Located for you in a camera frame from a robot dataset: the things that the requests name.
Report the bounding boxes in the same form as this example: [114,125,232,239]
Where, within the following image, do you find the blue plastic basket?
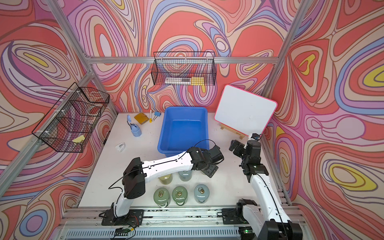
[158,107,210,157]

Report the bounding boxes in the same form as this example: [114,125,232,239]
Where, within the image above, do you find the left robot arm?
[99,145,224,226]

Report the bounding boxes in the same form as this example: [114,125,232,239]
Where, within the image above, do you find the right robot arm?
[229,140,304,240]

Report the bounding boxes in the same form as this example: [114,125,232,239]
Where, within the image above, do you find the yellow item in back basket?
[191,77,205,86]

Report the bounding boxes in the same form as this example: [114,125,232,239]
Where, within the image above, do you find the white tube in back basket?
[165,77,192,85]

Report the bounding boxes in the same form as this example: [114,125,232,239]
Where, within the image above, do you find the yellow sponge in left basket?
[72,135,86,144]

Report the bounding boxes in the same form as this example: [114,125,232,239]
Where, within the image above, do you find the wooden easel stand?
[220,123,246,140]

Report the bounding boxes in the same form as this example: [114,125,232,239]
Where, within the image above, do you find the blue binder clip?
[153,112,162,121]

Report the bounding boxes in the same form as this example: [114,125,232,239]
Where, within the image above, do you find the yellow leather wallet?
[134,113,150,125]

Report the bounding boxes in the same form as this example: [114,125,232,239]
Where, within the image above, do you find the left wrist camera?
[208,145,224,165]

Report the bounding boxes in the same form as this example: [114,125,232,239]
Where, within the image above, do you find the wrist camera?
[249,133,261,141]
[208,145,224,165]

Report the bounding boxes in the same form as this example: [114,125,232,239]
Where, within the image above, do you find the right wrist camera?
[249,133,261,141]

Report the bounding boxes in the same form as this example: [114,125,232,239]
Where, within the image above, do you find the white board pink frame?
[214,85,278,138]

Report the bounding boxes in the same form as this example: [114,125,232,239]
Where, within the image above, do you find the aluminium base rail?
[50,205,313,240]

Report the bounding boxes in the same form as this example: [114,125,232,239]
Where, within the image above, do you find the black wire basket back wall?
[151,51,217,86]

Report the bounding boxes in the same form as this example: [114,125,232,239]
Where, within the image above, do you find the black wire basket wall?
[151,51,217,86]
[32,83,110,153]

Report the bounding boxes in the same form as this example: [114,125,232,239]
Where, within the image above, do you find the black wire basket left wall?
[32,83,110,153]

